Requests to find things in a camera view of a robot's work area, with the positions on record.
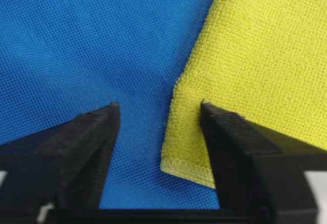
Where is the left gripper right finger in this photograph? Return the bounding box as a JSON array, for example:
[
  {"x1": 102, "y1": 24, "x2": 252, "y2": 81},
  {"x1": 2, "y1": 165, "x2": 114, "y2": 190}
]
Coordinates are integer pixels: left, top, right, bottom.
[{"x1": 200, "y1": 101, "x2": 326, "y2": 223}]

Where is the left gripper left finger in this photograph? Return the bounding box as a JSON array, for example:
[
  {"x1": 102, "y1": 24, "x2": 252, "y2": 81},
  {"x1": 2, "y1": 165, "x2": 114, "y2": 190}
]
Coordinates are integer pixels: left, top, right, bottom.
[{"x1": 1, "y1": 102, "x2": 120, "y2": 223}]

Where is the blue table cloth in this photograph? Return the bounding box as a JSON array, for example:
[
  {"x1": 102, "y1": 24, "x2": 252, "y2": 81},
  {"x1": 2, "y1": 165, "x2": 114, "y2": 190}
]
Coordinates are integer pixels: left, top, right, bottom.
[{"x1": 1, "y1": 0, "x2": 219, "y2": 209}]

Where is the yellow-green microfiber towel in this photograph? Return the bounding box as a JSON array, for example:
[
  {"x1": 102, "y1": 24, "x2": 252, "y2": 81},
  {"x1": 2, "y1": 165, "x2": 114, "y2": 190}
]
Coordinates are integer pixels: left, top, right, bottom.
[{"x1": 160, "y1": 0, "x2": 326, "y2": 188}]

